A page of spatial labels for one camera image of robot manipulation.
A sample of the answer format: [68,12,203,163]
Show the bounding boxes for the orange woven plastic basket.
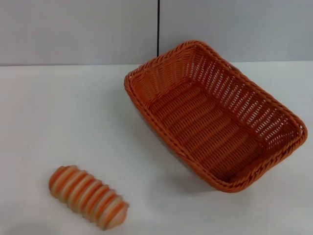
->
[124,40,308,194]

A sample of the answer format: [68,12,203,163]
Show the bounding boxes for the orange white striped bread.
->
[48,164,130,231]

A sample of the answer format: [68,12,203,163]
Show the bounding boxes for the black vertical wall strip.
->
[156,0,160,58]

